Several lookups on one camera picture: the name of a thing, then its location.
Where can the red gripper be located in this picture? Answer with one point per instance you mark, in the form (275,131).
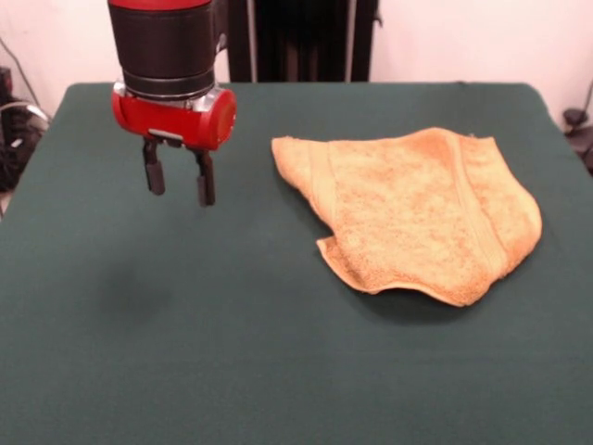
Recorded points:
(185,120)

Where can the tan terry cloth towel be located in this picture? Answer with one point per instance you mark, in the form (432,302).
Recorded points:
(417,213)

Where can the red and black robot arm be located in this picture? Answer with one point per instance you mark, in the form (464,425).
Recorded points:
(167,46)

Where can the dark green table cloth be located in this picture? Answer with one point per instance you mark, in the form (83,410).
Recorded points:
(185,324)

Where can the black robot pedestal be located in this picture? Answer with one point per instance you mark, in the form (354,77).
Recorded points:
(301,41)

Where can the grey pedestal leg round foot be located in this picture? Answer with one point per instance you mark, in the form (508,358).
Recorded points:
(576,116)

